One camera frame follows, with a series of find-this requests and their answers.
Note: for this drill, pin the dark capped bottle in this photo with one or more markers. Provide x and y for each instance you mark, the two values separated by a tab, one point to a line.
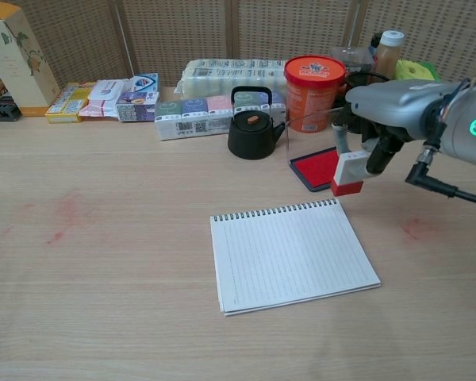
376	39

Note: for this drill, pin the small purple box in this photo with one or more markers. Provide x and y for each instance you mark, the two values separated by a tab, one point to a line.
137	105

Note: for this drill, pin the pink wet wipes pack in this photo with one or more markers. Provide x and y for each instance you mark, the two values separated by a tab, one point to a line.
103	99

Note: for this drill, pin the brown bottle white cap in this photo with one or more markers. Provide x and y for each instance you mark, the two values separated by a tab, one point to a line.
386	53

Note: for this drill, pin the blue and white pack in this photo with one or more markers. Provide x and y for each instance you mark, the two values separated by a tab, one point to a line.
144	83

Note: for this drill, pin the clear plastic box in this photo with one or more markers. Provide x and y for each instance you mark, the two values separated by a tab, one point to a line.
351	55

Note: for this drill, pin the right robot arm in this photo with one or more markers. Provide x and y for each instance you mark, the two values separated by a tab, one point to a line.
460	111

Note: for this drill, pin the white and red stamp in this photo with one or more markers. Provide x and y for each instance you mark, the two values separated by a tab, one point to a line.
347	174

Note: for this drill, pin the large clear-wrapped tissue pack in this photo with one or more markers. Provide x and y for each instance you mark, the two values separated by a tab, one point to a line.
230	75

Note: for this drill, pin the orange lidded tub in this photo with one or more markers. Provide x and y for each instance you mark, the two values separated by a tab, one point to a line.
311	95

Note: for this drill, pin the five-colour tissue multipack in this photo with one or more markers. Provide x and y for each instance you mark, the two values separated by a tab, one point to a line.
198	115

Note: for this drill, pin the tall cream carton orange top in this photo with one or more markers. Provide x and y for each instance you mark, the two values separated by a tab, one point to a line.
16	63

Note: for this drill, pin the small black plastic object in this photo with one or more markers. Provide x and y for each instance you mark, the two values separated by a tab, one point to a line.
2	111

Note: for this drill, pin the white spiral notebook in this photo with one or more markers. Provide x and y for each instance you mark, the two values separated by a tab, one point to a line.
289	258

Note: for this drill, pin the yellow flat box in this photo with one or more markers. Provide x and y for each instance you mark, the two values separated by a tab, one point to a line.
69	103

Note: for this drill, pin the green tissue box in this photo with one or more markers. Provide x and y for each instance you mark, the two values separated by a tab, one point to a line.
414	69

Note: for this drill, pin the red ink pad clear lid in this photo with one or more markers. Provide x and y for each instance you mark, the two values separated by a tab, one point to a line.
317	168

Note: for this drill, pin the woven folding screen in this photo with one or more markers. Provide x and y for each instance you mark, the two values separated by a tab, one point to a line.
182	39

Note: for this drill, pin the black teapot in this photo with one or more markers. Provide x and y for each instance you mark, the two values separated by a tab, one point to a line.
250	139

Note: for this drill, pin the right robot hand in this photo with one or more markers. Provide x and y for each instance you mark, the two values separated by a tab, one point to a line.
392	103

